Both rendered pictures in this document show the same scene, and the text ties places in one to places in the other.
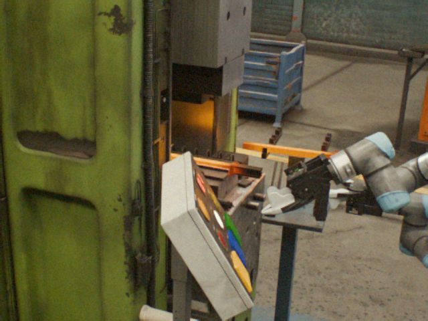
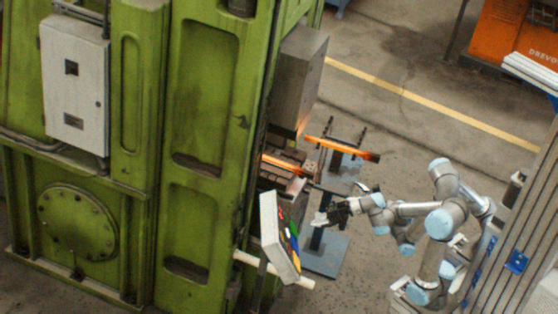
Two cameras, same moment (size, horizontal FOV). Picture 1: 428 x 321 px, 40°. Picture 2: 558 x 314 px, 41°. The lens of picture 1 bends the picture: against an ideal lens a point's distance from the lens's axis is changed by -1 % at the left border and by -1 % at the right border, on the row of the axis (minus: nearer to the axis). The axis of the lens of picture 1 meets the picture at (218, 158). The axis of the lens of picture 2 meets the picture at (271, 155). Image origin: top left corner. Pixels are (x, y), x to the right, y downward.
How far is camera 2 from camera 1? 212 cm
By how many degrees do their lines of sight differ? 18
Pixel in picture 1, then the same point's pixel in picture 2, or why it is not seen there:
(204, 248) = (281, 257)
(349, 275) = not seen: hidden behind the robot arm
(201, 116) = not seen: hidden behind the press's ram
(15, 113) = (172, 145)
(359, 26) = not seen: outside the picture
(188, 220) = (275, 246)
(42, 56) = (192, 118)
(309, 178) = (337, 213)
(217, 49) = (296, 123)
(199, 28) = (286, 110)
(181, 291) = (263, 262)
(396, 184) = (382, 223)
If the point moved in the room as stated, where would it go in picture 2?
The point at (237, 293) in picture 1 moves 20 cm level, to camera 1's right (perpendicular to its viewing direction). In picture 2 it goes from (293, 274) to (336, 280)
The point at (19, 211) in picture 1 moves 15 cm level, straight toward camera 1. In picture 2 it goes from (167, 193) to (173, 213)
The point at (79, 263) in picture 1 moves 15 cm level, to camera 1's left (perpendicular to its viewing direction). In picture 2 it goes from (199, 223) to (170, 218)
